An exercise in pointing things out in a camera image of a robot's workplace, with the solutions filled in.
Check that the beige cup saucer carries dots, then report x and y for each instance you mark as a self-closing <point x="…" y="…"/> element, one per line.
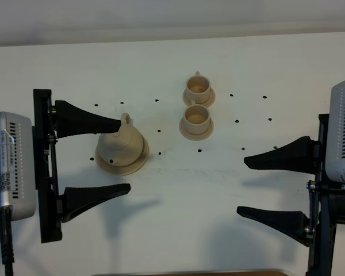
<point x="194" y="137"/>
<point x="206" y="103"/>

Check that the near beige teacup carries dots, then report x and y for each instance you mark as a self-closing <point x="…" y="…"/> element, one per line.
<point x="196" y="119"/>

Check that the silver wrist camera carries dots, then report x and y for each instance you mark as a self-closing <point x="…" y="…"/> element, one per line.
<point x="17" y="166"/>
<point x="335" y="149"/>

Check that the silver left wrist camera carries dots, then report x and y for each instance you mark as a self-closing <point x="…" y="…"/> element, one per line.
<point x="17" y="166"/>

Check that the far beige cup saucer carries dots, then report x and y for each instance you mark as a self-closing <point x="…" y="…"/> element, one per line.
<point x="206" y="103"/>

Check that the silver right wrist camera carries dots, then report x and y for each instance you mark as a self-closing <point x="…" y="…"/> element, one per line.
<point x="335" y="149"/>

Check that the beige teacup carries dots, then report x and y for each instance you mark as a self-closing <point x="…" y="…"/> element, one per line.
<point x="196" y="119"/>
<point x="198" y="88"/>

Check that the beige teapot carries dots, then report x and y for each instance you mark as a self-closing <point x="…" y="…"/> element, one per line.
<point x="122" y="148"/>

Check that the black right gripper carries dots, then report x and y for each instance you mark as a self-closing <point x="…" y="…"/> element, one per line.
<point x="327" y="198"/>

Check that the far beige teacup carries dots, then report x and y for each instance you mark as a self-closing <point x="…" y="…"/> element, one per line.
<point x="198" y="88"/>

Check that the near beige cup saucer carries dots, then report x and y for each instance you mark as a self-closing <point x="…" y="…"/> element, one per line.
<point x="194" y="137"/>

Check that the beige teapot saucer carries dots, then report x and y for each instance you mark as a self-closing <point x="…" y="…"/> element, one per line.
<point x="124" y="170"/>

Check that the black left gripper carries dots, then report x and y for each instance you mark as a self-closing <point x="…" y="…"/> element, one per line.
<point x="70" y="121"/>

